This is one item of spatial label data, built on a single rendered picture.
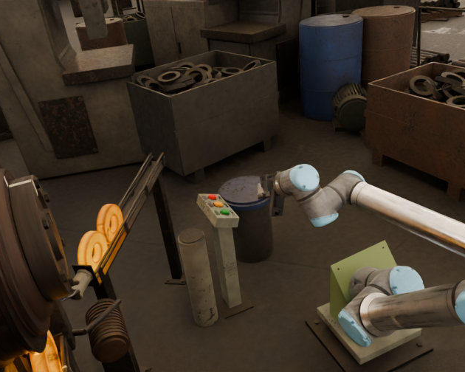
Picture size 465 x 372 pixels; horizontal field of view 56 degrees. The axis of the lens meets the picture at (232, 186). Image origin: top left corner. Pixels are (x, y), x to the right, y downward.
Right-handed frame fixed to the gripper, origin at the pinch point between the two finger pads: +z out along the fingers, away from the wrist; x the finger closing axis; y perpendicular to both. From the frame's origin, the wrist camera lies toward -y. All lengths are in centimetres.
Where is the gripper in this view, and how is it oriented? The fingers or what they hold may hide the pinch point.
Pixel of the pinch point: (260, 197)
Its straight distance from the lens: 175.0
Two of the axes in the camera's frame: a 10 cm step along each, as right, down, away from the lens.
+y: -1.3, -9.8, 1.2
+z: -3.6, 1.6, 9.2
